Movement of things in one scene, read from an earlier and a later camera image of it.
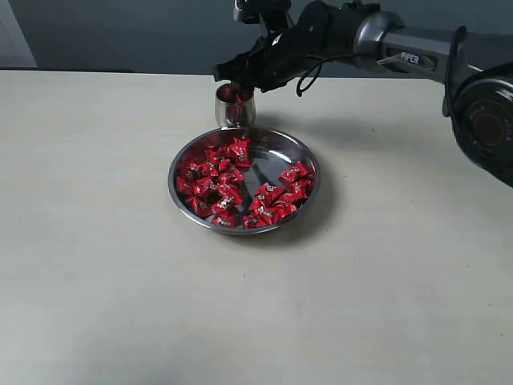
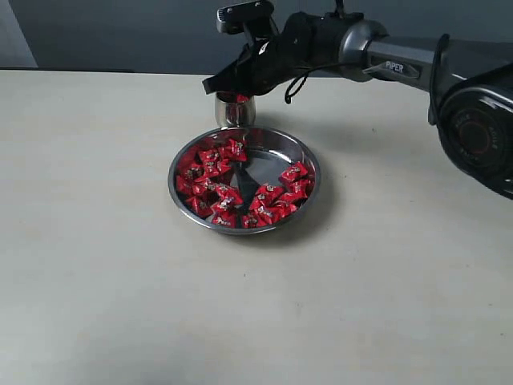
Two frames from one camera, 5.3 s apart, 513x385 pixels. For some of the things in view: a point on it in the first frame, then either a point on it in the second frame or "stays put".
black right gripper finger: (246, 82) -> (243, 89)
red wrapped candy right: (296, 173) stays put
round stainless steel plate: (244, 180) stays put
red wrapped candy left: (183, 184) stays put
